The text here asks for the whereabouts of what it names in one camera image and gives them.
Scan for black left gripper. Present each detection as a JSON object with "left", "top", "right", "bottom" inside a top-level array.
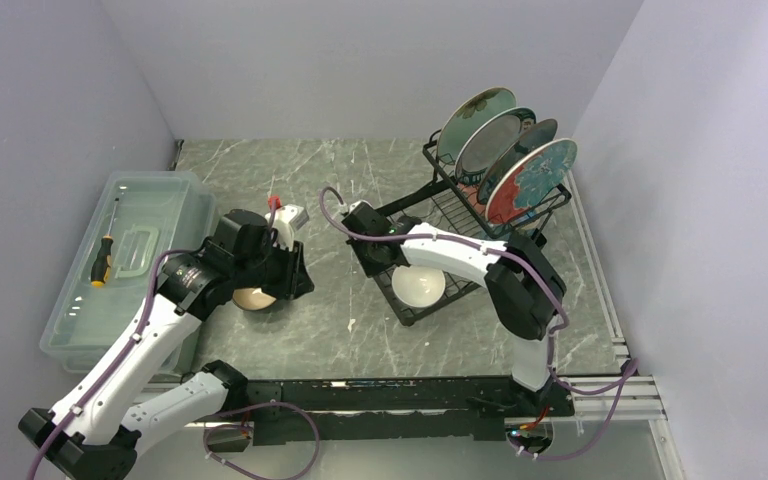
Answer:
[{"left": 232, "top": 234, "right": 314, "bottom": 300}]

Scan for white bowl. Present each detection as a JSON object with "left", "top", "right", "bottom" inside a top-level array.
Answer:
[{"left": 391, "top": 266, "right": 446, "bottom": 308}]

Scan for black wire dish rack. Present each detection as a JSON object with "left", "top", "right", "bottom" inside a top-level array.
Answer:
[{"left": 347, "top": 131, "right": 572, "bottom": 327}]

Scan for white plate teal lettered rim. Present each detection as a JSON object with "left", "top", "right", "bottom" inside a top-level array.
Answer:
[{"left": 455, "top": 106, "right": 536, "bottom": 186}]

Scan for red rimmed bottom plate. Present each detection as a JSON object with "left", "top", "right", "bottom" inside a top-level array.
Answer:
[{"left": 484, "top": 138, "right": 578, "bottom": 225}]

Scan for light blue flower plate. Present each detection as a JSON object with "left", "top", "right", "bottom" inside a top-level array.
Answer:
[{"left": 436, "top": 87, "right": 517, "bottom": 165}]

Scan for dark teal plate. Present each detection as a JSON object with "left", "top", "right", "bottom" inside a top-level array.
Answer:
[{"left": 476, "top": 118, "right": 559, "bottom": 205}]

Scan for pink mug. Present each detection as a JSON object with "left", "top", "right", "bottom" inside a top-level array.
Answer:
[{"left": 458, "top": 184, "right": 486, "bottom": 215}]

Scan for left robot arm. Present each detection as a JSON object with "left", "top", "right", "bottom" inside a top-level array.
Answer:
[{"left": 19, "top": 205, "right": 314, "bottom": 479}]

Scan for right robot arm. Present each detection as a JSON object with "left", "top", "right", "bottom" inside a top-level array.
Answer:
[{"left": 331, "top": 202, "right": 568, "bottom": 415}]

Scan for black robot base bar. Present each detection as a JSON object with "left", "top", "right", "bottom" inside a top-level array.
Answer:
[{"left": 181, "top": 376, "right": 574, "bottom": 446}]

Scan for dark bowl beige inside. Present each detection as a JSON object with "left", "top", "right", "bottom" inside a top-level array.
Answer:
[{"left": 232, "top": 288, "right": 277, "bottom": 311}]

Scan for clear plastic storage box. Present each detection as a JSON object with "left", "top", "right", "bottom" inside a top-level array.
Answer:
[{"left": 39, "top": 171, "right": 218, "bottom": 374}]

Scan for yellow black screwdriver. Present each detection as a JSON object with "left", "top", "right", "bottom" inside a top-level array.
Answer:
[{"left": 90, "top": 197, "right": 120, "bottom": 288}]

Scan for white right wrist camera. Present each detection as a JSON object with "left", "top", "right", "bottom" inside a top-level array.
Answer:
[{"left": 342, "top": 200, "right": 370, "bottom": 217}]

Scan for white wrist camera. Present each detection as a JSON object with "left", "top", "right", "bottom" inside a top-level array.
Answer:
[
  {"left": 342, "top": 200, "right": 370, "bottom": 217},
  {"left": 265, "top": 196, "right": 309, "bottom": 250}
]

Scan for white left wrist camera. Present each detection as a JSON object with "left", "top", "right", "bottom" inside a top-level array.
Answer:
[{"left": 265, "top": 196, "right": 309, "bottom": 250}]

